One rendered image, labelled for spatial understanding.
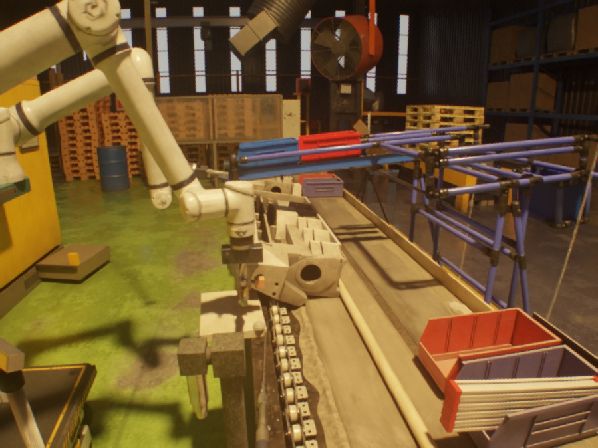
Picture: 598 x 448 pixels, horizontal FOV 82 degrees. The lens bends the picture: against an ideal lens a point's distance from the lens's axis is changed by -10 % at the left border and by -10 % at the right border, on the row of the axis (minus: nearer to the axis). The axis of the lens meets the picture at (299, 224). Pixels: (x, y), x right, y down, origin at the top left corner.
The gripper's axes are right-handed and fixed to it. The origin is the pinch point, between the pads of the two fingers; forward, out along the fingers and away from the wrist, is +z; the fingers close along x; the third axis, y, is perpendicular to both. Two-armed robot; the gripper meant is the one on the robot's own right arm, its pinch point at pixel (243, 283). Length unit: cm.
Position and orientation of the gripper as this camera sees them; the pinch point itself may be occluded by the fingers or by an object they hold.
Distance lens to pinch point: 126.6
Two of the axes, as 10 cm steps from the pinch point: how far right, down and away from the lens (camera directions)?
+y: 1.4, 2.8, -9.5
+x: 9.9, -0.4, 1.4
